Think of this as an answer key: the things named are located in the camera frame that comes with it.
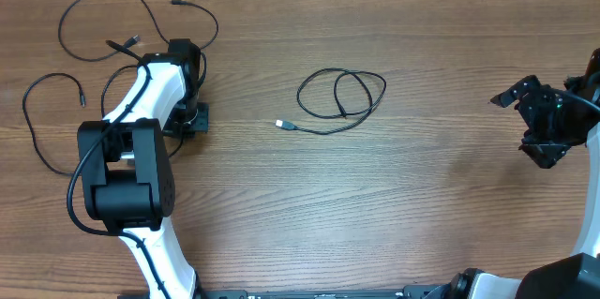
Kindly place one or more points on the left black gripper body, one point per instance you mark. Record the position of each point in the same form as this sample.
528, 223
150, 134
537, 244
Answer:
187, 117

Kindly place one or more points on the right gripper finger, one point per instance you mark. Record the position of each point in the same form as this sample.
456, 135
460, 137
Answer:
516, 91
546, 154

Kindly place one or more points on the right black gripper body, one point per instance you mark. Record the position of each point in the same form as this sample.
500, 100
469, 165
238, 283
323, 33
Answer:
549, 122

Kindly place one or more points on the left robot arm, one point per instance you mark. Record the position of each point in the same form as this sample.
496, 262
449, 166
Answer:
125, 169

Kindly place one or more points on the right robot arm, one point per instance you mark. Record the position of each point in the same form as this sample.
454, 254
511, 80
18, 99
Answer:
576, 276

